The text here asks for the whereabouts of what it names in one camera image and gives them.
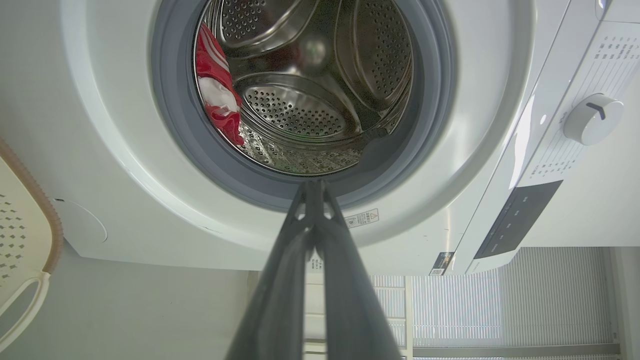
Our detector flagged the grey window sill bar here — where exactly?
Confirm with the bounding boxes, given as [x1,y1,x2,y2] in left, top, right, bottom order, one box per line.
[412,343,622,359]

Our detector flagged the white window blinds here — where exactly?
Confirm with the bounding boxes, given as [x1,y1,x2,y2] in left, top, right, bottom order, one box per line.
[370,247,621,360]

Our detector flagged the red and white jersey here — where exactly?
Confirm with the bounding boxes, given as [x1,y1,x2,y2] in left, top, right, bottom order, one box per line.
[195,22,246,147]

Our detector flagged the small warning triangle sticker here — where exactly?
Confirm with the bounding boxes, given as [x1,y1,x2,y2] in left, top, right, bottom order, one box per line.
[345,208,380,229]

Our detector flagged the washing machine drum opening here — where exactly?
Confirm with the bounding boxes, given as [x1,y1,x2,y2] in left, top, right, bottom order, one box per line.
[192,0,416,177]

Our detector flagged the cream plastic laundry basket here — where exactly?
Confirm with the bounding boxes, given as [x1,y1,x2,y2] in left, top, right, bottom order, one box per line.
[0,137,65,353]

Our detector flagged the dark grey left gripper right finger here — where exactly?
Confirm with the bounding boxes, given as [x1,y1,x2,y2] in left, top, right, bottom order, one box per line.
[315,181,402,360]

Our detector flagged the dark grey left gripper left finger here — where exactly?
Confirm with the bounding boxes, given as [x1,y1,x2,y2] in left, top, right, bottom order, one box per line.
[225,181,317,360]

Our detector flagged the white front-load washing machine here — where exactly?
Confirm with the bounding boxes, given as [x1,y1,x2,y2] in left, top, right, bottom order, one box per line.
[0,0,640,277]

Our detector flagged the dark grey control panel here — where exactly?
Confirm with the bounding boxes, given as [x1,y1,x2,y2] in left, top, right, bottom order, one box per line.
[473,180,564,260]

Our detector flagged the grey rubber door gasket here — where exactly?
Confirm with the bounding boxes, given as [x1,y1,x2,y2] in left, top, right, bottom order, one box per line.
[150,0,457,213]

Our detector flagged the dark QR code sticker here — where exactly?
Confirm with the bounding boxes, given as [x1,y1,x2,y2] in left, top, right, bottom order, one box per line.
[428,251,455,277]

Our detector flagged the white round program knob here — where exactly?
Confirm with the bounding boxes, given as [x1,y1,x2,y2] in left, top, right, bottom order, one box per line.
[563,93,625,146]

